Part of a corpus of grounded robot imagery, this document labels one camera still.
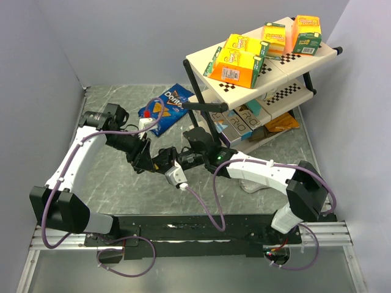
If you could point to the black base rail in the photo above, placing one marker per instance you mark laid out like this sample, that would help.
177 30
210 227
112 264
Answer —
194 235

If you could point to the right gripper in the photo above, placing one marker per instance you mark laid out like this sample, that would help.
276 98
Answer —
164 158

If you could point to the rear yellow carton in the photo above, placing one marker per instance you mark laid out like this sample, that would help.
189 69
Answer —
247 44

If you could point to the teal box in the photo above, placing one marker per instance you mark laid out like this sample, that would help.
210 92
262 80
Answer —
254 106

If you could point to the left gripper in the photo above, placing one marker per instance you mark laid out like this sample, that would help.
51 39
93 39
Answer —
145 161

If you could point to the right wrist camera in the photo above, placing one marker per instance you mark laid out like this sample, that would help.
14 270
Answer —
176 177

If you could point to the small yellow green carton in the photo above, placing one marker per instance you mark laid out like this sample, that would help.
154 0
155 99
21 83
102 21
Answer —
275 35

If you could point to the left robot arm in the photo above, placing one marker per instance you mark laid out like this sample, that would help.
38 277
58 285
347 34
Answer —
56 205

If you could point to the front orange yellow carton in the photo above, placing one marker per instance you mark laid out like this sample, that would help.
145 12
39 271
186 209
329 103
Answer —
235 67

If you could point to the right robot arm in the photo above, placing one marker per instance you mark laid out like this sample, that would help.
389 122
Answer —
304 187

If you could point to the tall orange green carton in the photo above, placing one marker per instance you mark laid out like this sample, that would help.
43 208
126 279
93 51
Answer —
306 35

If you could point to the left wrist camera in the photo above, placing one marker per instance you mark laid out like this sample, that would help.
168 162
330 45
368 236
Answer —
146 121

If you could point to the blue Doritos chip bag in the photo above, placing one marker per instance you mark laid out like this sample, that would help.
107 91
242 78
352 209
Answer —
173 99

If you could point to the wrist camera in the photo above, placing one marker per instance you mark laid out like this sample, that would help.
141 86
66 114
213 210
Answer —
146 121
176 177

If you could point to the orange flat packet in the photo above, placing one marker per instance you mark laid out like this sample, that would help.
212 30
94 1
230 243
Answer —
282 123

